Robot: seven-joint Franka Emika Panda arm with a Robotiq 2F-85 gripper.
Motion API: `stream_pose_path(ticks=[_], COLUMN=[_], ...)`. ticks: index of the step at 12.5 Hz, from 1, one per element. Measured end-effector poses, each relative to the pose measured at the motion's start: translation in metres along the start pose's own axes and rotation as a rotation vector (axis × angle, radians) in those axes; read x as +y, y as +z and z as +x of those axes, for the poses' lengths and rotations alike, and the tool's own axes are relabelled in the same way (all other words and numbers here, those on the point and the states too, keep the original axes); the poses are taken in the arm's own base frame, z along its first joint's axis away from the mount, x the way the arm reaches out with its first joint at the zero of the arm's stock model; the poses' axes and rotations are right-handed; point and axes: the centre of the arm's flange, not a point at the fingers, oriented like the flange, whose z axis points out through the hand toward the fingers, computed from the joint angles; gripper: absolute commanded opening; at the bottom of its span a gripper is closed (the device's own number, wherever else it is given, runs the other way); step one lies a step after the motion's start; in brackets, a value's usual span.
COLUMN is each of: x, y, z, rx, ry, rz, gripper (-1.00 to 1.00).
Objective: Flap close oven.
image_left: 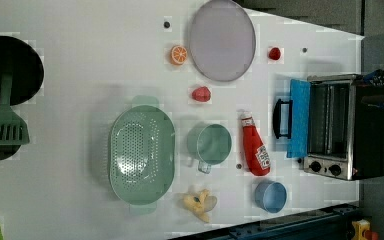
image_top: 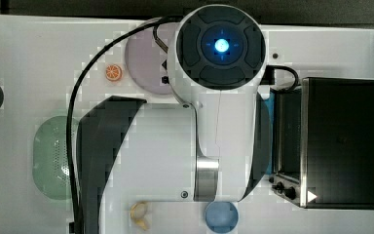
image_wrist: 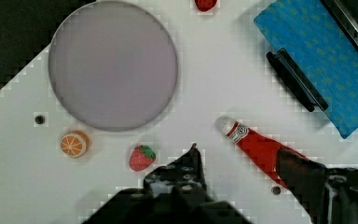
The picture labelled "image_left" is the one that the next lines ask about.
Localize black and steel toaster oven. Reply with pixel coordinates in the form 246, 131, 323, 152
303, 74, 384, 181

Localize red pink fruit toy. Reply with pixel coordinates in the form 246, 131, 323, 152
192, 86, 211, 102

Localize green mug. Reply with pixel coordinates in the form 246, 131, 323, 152
187, 123, 232, 174

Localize green oval colander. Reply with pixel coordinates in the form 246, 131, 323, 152
109, 95, 175, 215

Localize orange slice toy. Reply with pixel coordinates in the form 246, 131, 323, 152
170, 45, 188, 65

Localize red ketchup bottle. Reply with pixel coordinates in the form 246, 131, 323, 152
241, 112, 270, 176

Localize peeled banana toy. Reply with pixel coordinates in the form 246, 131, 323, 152
182, 189, 218, 223

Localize large lavender round plate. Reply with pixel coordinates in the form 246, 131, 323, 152
189, 0, 256, 82

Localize small red strawberry toy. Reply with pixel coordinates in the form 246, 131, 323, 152
269, 47, 281, 60

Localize blue bowl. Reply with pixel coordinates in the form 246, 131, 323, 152
254, 180, 287, 213

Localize green slotted spatula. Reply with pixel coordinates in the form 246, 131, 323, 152
0, 74, 30, 146

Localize black frying pan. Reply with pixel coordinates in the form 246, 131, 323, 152
0, 36, 44, 106

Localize yellow red toy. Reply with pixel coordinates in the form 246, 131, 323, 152
351, 219, 379, 240

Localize blue metal frame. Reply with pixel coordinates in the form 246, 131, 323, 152
172, 204, 362, 240

